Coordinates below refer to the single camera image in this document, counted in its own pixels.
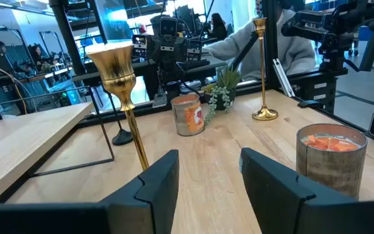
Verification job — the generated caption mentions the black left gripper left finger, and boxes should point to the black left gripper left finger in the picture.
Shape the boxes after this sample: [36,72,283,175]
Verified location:
[99,149,181,234]

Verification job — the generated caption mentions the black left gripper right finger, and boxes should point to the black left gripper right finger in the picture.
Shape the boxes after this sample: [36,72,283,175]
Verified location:
[238,148,358,234]

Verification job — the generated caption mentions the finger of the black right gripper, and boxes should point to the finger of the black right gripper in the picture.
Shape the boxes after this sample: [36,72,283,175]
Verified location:
[168,40,177,64]
[160,40,169,64]

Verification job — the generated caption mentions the gold candlestick holder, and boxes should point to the gold candlestick holder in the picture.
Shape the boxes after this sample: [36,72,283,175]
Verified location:
[85,42,151,172]
[251,18,279,122]

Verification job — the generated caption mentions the black candlestick holder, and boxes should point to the black candlestick holder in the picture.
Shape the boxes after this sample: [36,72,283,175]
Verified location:
[101,84,134,146]

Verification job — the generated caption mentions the person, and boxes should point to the person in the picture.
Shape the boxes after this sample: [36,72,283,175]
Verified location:
[208,12,229,42]
[31,45,50,71]
[203,0,318,82]

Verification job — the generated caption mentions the succulent plant in dark pot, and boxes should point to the succulent plant in dark pot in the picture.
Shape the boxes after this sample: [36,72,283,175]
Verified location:
[201,64,243,126]

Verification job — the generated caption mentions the bright blue screen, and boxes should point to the bright blue screen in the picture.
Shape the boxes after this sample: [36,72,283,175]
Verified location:
[94,0,134,42]

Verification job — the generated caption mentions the black control box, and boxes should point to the black control box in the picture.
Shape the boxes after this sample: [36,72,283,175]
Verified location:
[300,73,349,113]

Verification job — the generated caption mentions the wooden riser shelf black legs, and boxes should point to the wooden riser shelf black legs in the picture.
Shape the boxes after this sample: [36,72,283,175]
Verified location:
[0,84,116,206]

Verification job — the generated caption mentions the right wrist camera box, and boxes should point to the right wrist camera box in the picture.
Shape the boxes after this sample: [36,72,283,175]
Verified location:
[158,16,179,39]

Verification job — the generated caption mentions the silver aluminium bracket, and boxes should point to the silver aluminium bracket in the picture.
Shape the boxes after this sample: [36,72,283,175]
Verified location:
[273,58,295,98]

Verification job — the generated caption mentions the black frame clip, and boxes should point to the black frame clip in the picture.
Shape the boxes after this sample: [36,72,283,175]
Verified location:
[297,99,325,109]

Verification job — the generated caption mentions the black aluminium table frame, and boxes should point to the black aluminium table frame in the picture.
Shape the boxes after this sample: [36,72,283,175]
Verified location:
[49,0,374,151]

